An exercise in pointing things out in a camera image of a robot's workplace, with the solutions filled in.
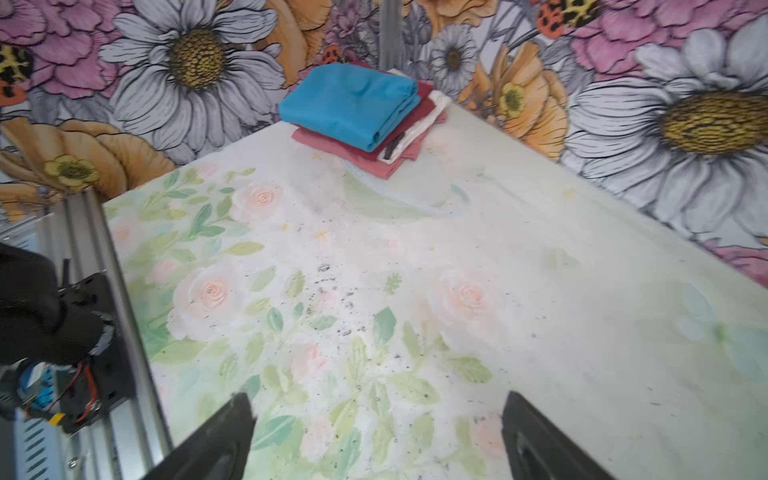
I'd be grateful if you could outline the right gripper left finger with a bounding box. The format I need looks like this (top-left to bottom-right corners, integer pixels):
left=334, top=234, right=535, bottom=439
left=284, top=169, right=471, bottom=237
left=143, top=392, right=257, bottom=480

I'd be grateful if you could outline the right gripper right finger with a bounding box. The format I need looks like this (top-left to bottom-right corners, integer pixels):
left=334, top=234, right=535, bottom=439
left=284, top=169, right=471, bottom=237
left=501, top=391, right=614, bottom=480

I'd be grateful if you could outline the blue t-shirt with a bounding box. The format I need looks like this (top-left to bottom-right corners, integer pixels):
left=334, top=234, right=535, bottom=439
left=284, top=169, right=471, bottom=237
left=278, top=63, right=421, bottom=152

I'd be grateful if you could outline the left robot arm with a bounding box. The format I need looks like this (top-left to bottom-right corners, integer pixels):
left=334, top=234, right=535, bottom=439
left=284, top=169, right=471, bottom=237
left=1, top=244, right=115, bottom=432

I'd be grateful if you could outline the pink folded t-shirt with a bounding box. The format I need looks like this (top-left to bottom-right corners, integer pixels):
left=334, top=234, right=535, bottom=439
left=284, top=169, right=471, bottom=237
left=292, top=127, right=431, bottom=180

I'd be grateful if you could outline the white folded t-shirt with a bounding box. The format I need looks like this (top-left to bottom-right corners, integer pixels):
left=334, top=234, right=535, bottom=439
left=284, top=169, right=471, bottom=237
left=377, top=90, right=452, bottom=165

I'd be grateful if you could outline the dark red folded t-shirt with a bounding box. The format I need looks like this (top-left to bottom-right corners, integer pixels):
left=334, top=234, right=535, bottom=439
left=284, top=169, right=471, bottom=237
left=340, top=65, right=433, bottom=156

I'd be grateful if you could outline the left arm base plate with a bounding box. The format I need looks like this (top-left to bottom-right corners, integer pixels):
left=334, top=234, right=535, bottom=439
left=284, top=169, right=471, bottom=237
left=52, top=272, right=136, bottom=434

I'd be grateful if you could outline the white slotted cable duct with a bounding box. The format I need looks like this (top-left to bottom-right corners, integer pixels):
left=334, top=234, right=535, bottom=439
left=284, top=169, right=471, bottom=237
left=13, top=412, right=60, bottom=480

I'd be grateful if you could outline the aluminium front rail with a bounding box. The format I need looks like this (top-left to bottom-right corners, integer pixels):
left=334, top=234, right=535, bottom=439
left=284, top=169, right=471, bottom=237
left=1, top=191, right=172, bottom=479

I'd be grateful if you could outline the left aluminium corner post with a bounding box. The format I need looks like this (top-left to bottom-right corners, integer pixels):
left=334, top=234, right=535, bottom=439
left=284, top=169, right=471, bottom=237
left=378, top=0, right=404, bottom=71

